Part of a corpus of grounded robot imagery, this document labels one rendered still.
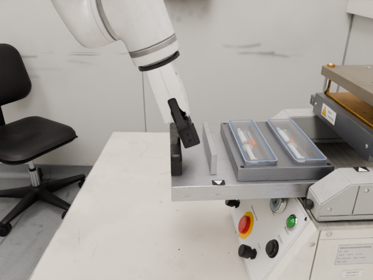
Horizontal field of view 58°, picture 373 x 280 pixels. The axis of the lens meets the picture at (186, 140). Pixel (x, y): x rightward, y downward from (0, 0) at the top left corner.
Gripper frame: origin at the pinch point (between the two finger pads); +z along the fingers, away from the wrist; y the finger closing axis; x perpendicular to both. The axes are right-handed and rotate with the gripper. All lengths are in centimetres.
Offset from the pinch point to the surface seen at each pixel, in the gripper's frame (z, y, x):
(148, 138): 21, -55, -20
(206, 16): 0, -142, 20
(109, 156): 16, -41, -31
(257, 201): 21.1, -1.6, 8.4
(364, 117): 6.1, 4.2, 30.6
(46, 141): 26, -109, -85
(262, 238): 22.8, 7.6, 6.7
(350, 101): 6.7, -4.3, 32.3
